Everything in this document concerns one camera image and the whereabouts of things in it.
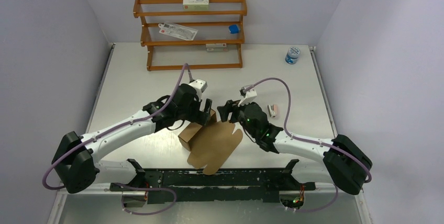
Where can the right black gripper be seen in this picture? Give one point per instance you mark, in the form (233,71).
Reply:
(224,110)

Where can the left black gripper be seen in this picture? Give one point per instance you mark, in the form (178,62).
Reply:
(199,116)

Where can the brown cardboard box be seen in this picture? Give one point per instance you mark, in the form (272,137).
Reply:
(211,145)

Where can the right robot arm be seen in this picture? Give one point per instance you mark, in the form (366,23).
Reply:
(338,161)

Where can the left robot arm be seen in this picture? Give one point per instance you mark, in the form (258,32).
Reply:
(79,161)

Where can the grey box lower shelf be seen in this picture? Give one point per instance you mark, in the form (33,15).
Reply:
(216,47)

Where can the white green box top shelf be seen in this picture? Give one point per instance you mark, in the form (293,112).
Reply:
(195,5)

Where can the small pink white stapler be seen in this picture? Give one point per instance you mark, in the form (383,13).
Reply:
(273,110)

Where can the wooden three-tier shelf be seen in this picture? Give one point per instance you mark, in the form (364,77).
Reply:
(168,53)

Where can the small blue object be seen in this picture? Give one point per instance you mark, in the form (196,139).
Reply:
(234,29)

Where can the blue white round jar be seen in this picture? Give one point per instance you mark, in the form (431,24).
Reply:
(292,55)

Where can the flat plastic blister package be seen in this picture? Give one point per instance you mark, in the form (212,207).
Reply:
(177,31)

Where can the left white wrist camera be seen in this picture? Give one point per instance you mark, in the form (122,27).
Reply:
(199,85)

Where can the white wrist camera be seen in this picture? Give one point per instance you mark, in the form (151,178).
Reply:
(248,94)
(199,85)

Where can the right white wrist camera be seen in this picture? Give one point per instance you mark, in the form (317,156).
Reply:
(248,94)

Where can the black base frame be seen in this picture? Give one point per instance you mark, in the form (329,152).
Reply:
(186,185)

